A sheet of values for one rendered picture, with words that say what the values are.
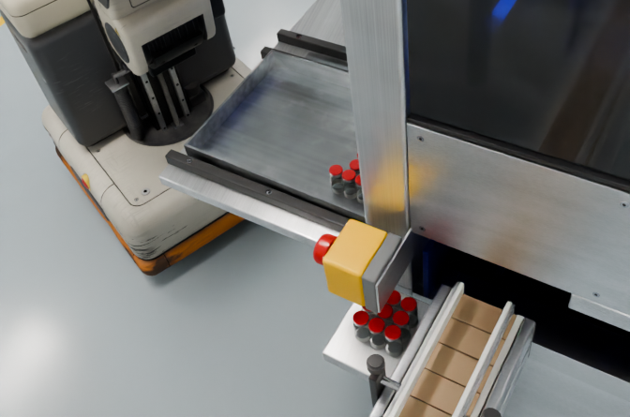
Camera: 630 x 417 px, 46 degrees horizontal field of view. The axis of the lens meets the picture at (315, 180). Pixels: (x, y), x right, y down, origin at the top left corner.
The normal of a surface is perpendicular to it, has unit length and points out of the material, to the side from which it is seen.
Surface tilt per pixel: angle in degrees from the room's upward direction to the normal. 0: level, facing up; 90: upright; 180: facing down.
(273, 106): 0
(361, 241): 0
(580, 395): 90
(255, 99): 0
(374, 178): 90
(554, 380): 90
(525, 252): 90
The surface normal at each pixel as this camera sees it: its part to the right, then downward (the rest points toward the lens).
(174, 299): -0.12, -0.65
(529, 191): -0.51, 0.69
